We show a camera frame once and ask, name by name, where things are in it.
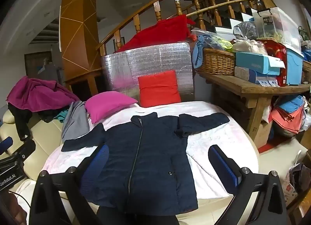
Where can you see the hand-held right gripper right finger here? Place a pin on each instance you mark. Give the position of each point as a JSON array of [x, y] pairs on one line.
[[223, 166]]

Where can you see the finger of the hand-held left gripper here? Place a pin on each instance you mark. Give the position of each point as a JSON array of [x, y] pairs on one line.
[[6, 143], [24, 150]]

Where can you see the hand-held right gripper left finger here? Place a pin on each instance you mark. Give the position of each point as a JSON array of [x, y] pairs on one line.
[[96, 166]]

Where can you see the navy blue padded jacket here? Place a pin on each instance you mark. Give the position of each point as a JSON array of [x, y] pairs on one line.
[[150, 166]]

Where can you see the black garment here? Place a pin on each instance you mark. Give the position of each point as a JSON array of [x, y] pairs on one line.
[[21, 123]]

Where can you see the cream leather sofa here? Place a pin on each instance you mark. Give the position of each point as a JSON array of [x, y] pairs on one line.
[[46, 130]]

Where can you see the white quilted blanket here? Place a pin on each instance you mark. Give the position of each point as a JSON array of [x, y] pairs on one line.
[[213, 137]]

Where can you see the teal garment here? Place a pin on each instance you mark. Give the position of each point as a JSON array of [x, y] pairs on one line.
[[62, 116]]

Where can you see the grey garment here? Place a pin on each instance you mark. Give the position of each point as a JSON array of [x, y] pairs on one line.
[[75, 120]]

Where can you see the brown cardboard box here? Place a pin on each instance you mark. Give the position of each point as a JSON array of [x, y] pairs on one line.
[[263, 135]]

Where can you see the magenta garment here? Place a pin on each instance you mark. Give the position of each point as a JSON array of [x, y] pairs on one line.
[[36, 93]]

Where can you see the pink pillow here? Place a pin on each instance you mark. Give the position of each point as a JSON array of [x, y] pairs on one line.
[[109, 104]]

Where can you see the person's black pants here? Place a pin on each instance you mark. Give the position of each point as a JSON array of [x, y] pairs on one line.
[[136, 217]]

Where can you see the patterned bag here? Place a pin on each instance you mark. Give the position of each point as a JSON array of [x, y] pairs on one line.
[[297, 181]]

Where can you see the stack of folded cloths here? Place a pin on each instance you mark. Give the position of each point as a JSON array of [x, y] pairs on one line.
[[289, 115]]

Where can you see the wooden side table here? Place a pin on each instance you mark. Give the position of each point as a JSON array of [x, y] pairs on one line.
[[255, 86]]

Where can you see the white and blue box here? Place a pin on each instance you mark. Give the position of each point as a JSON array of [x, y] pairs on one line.
[[245, 74]]

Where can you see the red pillow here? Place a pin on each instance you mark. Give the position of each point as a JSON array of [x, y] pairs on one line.
[[158, 88]]

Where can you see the wicker basket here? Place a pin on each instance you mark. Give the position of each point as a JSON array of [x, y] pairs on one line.
[[218, 62]]

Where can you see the cyan cardboard box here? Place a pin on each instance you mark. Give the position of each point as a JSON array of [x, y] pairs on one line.
[[257, 63]]

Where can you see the light blue cloth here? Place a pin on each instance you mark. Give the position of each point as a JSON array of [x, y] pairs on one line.
[[198, 52]]

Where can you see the light blue plastic bin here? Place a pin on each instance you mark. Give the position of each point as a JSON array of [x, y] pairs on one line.
[[294, 67]]

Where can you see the silver foil insulation board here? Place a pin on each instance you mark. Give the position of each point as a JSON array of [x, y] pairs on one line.
[[150, 57]]

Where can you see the plastic bag with beige contents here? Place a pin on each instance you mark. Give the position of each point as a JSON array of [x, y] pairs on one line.
[[247, 46]]

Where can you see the red bag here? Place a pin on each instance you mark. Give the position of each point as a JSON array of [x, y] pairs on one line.
[[277, 52]]

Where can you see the knotted clear plastic bag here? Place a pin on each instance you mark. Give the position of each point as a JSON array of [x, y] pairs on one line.
[[245, 30]]

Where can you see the red cloth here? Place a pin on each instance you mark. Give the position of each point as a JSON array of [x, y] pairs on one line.
[[165, 30]]

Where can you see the wooden stair banister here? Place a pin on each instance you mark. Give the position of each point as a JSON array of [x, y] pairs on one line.
[[136, 20]]

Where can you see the clear plastic storage box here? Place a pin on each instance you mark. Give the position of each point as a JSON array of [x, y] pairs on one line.
[[281, 23]]

